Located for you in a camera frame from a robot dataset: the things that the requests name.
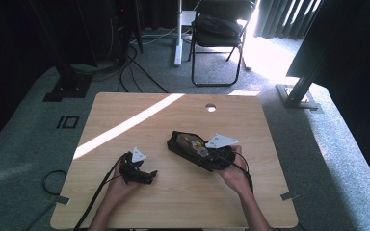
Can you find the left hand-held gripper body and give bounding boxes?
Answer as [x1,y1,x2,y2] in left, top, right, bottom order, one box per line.
[119,146,148,186]

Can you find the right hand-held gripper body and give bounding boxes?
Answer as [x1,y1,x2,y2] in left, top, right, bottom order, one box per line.
[204,132,240,171]

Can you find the black pencil case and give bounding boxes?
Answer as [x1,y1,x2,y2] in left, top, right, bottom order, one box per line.
[166,130,226,173]

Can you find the person's left hand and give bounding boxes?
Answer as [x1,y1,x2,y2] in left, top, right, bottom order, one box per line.
[103,163,143,209]

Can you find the person's right hand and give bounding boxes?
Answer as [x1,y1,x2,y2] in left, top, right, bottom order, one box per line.
[216,144,254,197]

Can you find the grey tape piece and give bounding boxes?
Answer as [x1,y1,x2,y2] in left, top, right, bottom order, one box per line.
[279,191,301,202]
[55,194,71,206]

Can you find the black metal stand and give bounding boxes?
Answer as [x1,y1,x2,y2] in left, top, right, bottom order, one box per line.
[276,54,326,115]
[28,0,94,103]

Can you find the white desk leg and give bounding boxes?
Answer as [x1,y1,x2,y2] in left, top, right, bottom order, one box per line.
[173,0,185,68]

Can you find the black folding chair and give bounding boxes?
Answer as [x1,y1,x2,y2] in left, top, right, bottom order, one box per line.
[187,0,258,88]

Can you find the black bag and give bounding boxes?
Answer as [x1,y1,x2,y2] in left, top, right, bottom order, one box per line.
[192,13,244,40]

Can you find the black computer tower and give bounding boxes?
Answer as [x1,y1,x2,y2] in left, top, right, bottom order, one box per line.
[107,0,145,65]

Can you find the grey pleated curtain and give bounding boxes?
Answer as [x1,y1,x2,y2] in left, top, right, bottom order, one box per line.
[253,0,323,41]

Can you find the black curtain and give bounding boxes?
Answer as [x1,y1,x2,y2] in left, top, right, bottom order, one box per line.
[285,0,370,200]
[0,0,57,157]

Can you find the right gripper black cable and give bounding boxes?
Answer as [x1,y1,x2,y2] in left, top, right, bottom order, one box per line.
[226,151,255,194]

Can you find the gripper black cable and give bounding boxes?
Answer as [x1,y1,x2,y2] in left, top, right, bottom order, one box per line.
[226,151,255,194]
[72,153,129,231]

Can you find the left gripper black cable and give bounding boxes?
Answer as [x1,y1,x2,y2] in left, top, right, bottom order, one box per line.
[72,153,129,231]

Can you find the black looped floor cable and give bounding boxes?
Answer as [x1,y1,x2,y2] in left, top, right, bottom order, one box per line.
[24,169,68,231]

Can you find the black floor cables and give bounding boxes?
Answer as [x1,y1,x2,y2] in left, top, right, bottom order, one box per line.
[118,43,170,94]

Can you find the grey coiled cable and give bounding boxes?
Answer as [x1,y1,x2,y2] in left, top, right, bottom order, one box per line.
[69,60,123,78]

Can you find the white floor cable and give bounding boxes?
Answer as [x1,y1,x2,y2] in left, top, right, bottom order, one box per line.
[130,24,195,46]

